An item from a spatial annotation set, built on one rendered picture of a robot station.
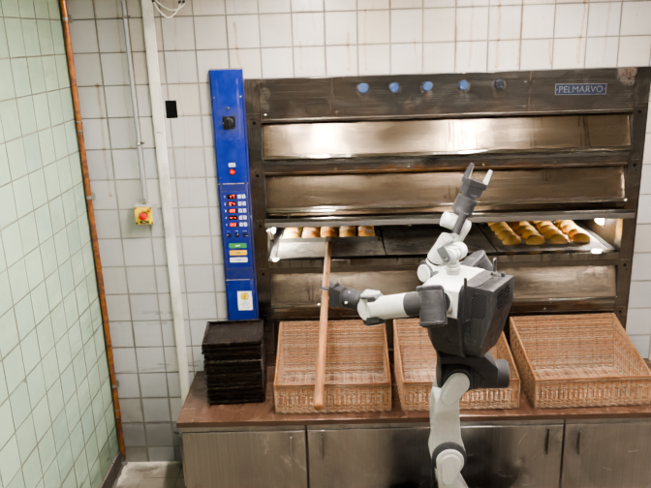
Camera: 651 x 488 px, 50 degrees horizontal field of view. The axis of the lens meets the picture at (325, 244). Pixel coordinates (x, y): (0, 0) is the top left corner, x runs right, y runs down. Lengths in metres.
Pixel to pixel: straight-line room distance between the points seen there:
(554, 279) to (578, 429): 0.78
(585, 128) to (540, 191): 0.37
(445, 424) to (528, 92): 1.63
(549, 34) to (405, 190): 0.99
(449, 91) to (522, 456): 1.77
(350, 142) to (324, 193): 0.28
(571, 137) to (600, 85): 0.27
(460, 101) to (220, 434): 1.96
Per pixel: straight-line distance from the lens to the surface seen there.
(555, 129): 3.63
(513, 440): 3.52
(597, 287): 3.89
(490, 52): 3.50
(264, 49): 3.44
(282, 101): 3.46
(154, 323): 3.85
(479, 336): 2.68
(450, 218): 2.99
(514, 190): 3.62
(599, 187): 3.74
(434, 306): 2.53
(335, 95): 3.45
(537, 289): 3.80
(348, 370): 3.73
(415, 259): 3.63
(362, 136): 3.47
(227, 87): 3.44
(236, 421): 3.39
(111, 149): 3.63
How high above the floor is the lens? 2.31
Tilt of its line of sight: 17 degrees down
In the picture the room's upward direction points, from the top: 2 degrees counter-clockwise
